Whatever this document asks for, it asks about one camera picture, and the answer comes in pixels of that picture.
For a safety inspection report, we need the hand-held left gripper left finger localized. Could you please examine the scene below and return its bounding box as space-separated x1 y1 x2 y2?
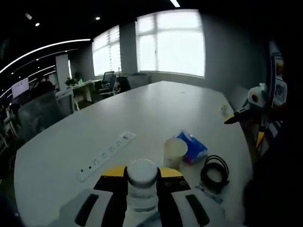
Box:
47 166 130 227

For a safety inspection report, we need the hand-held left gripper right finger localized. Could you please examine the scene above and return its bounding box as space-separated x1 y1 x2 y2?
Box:
156 166 247 227

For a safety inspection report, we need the clear plastic water bottle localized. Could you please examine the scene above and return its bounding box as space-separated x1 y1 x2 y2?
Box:
126 158 159 213

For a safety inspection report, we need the black cable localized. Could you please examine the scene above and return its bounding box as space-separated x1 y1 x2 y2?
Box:
200 155 231 194

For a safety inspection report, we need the blue tissue packet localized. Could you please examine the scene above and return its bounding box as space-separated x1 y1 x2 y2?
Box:
174 130 209 165

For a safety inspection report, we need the white paper cup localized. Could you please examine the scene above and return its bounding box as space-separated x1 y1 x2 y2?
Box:
163 137 189 169

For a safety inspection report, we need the white table socket strip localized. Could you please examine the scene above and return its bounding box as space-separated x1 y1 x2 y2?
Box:
77 131 137 182

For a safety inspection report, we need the person's dark clothing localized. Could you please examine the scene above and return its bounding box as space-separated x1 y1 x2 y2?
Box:
242 139 303 227

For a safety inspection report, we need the large bright window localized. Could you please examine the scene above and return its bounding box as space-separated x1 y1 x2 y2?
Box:
136 9 206 78

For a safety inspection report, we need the white framed chair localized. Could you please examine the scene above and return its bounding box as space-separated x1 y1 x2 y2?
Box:
55 92 74 114

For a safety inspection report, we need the grey mesh office chair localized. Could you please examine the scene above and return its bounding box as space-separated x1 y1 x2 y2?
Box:
18 91 74 140

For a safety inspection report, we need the white office desk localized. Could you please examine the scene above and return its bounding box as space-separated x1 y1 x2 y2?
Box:
72 81 96 103

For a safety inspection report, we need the black office chair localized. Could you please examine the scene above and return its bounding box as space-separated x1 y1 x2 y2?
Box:
99 70 118 95

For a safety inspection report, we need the green potted plant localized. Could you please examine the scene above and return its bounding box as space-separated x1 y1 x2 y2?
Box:
64 72 83 87

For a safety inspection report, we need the window with blinds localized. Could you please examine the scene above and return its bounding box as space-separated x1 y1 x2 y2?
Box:
91 25 123 76

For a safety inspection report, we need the curved ceiling light strip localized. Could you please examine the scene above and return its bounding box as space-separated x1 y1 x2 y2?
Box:
0 38 92 74

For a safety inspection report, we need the blue wall poster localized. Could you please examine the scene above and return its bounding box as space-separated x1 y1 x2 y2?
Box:
269 41 288 140

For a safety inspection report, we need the wall monitor screen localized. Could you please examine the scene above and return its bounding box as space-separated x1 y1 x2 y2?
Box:
11 77 30 99

